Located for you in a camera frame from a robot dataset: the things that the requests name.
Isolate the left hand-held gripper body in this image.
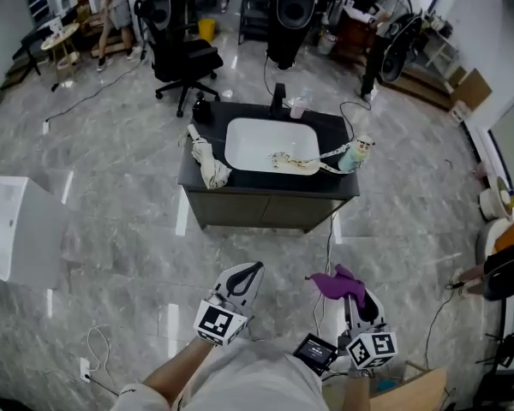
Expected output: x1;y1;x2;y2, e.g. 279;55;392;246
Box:
192;297;254;348

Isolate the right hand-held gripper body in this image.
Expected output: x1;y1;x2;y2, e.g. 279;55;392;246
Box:
337;321;400;370

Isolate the purple cloth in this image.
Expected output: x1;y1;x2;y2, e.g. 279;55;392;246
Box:
304;264;368;311

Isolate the person's right forearm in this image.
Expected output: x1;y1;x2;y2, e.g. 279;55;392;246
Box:
344;368;373;411

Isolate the person's left forearm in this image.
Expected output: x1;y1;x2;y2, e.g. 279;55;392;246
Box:
142;336;216;402

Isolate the dark wooden sink cabinet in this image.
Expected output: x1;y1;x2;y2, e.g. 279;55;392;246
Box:
177;99;362;235

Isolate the brown wooden cabinet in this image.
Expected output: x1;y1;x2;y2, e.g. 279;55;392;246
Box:
335;6;379;66

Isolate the black screen device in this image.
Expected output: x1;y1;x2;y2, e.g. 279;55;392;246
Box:
291;332;339;376

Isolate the person's white shirt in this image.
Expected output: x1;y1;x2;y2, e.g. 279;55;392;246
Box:
111;339;332;411

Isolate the white crumpled towel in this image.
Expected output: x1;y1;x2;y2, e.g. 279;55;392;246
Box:
185;122;233;191

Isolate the white pouf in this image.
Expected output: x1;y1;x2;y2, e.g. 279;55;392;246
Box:
478;176;514;222
474;217;514;269

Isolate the white sink basin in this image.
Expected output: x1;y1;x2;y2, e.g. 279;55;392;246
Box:
224;116;321;176

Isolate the light green cartoon bottle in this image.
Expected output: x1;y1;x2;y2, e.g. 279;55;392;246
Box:
338;134;376;174

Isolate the small black bottle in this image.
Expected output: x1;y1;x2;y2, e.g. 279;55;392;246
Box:
192;92;213;125

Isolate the clear soap pump bottle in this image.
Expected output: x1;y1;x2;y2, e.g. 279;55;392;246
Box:
288;93;310;120

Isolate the black sink faucet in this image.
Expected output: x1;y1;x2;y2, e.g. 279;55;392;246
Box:
268;81;289;120

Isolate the white crate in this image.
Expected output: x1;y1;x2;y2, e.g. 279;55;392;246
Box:
449;100;470;124

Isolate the wooden platform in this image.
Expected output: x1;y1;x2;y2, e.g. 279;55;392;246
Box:
382;63;456;111

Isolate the black office chair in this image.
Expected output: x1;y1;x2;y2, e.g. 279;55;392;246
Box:
134;0;225;119

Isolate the cardboard panel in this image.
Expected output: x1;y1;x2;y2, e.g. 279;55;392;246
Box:
449;68;494;111

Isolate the white bucket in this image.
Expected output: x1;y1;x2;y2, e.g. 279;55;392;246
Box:
317;32;338;56

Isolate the yellow bucket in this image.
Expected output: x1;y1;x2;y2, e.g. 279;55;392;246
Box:
197;16;218;42

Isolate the black shelf trolley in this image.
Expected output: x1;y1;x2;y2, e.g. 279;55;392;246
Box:
237;0;276;47

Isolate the round wooden side table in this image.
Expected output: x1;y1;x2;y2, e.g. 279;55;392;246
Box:
39;22;83;81

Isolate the black desk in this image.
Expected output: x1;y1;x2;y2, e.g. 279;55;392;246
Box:
20;16;66;77

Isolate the long white cable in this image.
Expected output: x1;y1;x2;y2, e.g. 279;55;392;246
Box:
314;211;340;338

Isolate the long black cable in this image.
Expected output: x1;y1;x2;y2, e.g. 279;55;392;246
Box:
44;55;149;124
87;372;122;398

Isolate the patterned white strap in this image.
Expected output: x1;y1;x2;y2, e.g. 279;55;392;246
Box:
266;140;353;176

